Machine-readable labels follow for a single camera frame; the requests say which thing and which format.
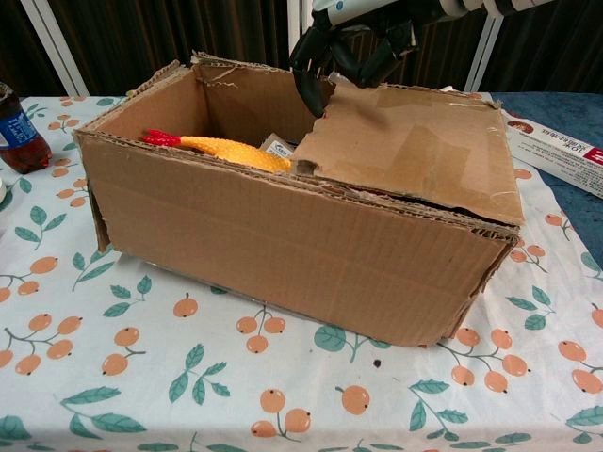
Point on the dark pleated screen panel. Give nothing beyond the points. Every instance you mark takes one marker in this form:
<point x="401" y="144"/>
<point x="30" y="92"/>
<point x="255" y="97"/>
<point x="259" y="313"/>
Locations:
<point x="438" y="61"/>
<point x="165" y="33"/>
<point x="19" y="47"/>
<point x="556" y="52"/>

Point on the blue padded table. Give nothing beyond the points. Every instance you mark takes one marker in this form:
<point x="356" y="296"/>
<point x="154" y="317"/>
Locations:
<point x="584" y="207"/>

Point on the cola bottle with blue cap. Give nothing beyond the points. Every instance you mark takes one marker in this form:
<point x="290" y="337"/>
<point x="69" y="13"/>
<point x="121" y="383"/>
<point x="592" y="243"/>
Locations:
<point x="21" y="141"/>

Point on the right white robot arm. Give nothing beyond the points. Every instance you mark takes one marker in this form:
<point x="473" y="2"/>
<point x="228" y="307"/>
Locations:
<point x="471" y="4"/>

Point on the small labelled brown carton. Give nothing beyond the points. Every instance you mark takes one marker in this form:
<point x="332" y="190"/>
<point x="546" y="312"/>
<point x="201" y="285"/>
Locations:
<point x="280" y="147"/>

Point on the brown cardboard shipping box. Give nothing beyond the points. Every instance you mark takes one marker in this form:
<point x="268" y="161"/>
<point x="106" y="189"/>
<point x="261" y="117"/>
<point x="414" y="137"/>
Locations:
<point x="282" y="245"/>

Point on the long cling film box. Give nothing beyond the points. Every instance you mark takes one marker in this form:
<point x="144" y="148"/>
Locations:
<point x="556" y="155"/>

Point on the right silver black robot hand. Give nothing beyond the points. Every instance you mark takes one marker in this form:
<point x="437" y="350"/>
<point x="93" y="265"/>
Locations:
<point x="311" y="89"/>

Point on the floral fruit print tablecloth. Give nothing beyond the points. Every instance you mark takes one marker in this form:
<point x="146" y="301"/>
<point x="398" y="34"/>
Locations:
<point x="141" y="376"/>

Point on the yellow rubber chicken toy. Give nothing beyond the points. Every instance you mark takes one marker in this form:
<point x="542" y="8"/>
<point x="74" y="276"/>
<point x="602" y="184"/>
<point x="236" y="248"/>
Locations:
<point x="235" y="151"/>

